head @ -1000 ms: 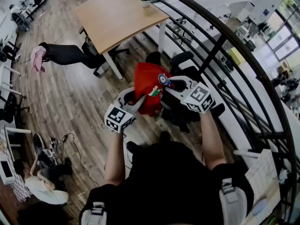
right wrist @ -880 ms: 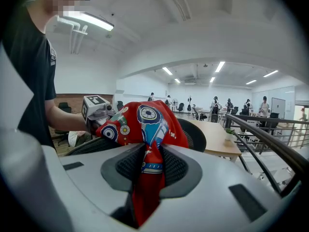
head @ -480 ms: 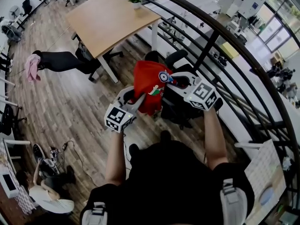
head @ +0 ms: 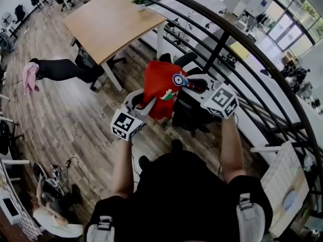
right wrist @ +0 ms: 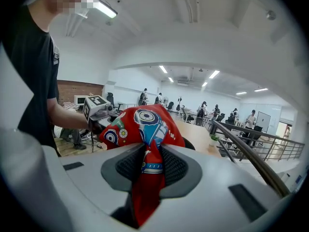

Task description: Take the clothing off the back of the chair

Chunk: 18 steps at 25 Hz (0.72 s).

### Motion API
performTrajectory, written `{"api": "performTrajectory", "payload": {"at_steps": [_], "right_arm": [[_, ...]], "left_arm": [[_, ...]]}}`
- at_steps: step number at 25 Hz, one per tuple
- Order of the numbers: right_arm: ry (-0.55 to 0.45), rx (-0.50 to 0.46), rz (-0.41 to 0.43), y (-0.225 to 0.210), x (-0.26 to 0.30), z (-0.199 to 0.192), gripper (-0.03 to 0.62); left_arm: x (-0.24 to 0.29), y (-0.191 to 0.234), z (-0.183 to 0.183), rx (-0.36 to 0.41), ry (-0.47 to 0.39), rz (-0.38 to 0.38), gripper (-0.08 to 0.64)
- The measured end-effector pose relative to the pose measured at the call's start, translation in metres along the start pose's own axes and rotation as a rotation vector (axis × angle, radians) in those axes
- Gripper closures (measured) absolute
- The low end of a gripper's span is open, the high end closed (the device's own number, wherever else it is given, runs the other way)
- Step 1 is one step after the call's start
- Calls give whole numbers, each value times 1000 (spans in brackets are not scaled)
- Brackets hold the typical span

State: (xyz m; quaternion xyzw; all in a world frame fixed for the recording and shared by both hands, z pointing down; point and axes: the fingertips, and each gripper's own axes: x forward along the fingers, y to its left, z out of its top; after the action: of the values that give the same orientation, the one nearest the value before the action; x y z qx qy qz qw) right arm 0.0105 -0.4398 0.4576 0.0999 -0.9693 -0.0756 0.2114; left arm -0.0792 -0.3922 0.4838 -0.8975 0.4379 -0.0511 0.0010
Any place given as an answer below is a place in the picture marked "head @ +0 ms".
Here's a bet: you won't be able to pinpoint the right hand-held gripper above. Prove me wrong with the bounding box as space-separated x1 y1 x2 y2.
181 74 240 120

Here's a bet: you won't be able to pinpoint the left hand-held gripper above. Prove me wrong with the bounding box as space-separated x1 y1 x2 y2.
110 89 157 142

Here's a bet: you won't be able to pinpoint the red printed shirt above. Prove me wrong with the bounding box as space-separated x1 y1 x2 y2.
142 60 195 122

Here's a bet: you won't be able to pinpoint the person's left forearm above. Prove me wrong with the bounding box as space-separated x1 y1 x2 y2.
111 137 134 199

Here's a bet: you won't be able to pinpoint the person's right forearm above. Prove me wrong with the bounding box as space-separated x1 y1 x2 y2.
219 116 247 185

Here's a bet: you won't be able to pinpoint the black office chair grey jacket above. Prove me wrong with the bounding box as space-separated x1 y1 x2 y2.
29 48 128 92

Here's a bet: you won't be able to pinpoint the black swivel chair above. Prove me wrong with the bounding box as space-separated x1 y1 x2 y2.
0 119 25 156

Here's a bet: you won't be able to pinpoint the black metal railing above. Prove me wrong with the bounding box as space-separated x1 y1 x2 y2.
120 0 323 194

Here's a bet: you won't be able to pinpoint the light wooden table white legs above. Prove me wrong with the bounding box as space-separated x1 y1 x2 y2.
62 0 168 92

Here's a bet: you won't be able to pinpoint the small potted plant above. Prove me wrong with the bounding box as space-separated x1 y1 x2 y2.
131 0 147 12

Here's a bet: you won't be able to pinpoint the person's black clothed body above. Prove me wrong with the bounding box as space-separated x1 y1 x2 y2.
84 139 275 242

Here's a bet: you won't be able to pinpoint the small marker device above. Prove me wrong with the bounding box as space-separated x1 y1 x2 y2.
51 164 63 180

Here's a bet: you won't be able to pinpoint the pink cloth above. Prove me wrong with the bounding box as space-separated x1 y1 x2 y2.
22 62 40 96

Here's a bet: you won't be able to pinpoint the dark oval basket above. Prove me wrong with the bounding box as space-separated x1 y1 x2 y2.
32 162 49 186

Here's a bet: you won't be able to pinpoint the white patterned side table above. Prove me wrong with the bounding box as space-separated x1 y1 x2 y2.
249 140 311 238

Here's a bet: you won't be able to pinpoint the blue plate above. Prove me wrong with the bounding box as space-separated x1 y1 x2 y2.
282 190 297 211

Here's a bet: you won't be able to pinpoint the white table with patterned top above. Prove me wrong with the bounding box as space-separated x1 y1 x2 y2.
0 157 43 242

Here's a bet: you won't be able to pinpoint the white device with screen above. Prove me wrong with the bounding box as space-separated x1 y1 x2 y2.
0 197 22 225

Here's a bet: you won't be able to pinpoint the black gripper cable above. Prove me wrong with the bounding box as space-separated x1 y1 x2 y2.
130 140 142 185

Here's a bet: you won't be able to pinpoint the black floor cable with adapter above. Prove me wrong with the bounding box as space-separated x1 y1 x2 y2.
65 156 102 201

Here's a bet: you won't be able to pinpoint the grey left shoulder strap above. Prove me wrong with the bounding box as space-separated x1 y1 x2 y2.
85 215 116 242

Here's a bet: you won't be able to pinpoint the grey shoulder strap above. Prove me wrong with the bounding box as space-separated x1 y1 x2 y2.
236 193 266 242
85 215 116 242

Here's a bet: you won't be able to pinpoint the grey right shoulder strap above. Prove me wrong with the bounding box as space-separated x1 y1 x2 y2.
236 193 266 242

